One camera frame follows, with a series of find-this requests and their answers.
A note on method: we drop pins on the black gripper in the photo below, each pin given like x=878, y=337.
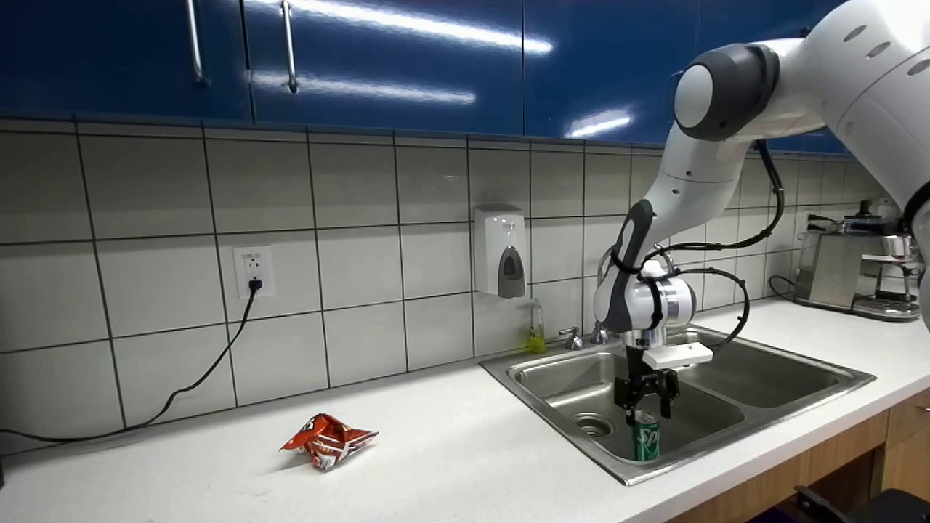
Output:
x=639, y=364

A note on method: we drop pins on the green soda can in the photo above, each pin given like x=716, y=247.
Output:
x=646, y=439

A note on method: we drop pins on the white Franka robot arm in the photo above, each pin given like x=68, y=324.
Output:
x=716, y=163

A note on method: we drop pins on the sink drain strainer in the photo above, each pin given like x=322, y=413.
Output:
x=595, y=425

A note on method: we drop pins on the stainless steel double sink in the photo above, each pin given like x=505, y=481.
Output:
x=758, y=372

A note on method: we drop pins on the chrome faucet knob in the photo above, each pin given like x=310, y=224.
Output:
x=575, y=337

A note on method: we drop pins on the green dish soap bottle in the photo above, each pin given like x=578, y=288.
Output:
x=533, y=337

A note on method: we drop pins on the silver espresso machine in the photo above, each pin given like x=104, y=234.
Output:
x=845, y=262

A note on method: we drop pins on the black office chair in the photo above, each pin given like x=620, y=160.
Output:
x=873, y=509

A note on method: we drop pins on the wooden base cabinet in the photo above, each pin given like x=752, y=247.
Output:
x=903, y=436

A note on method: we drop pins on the orange snack bag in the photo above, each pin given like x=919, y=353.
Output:
x=331, y=439

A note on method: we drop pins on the blue upper cabinet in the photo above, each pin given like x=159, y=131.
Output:
x=409, y=60

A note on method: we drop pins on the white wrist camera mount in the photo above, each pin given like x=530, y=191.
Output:
x=678, y=356

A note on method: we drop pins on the white wall soap dispenser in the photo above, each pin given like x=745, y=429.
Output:
x=495, y=242

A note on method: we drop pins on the white wall outlet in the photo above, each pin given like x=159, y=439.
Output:
x=254, y=266

